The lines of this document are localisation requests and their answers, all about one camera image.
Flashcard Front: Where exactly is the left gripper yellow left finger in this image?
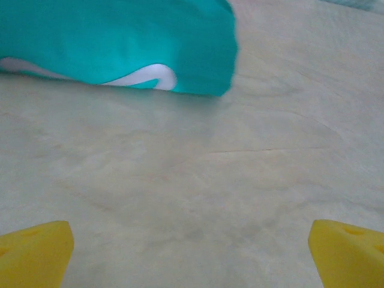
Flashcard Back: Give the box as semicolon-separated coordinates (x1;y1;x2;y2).
0;220;75;288

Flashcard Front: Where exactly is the teal t-shirt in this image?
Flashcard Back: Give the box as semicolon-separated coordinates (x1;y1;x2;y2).
0;0;240;98

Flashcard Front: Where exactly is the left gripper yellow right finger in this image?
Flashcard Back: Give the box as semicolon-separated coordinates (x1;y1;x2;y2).
308;219;384;288

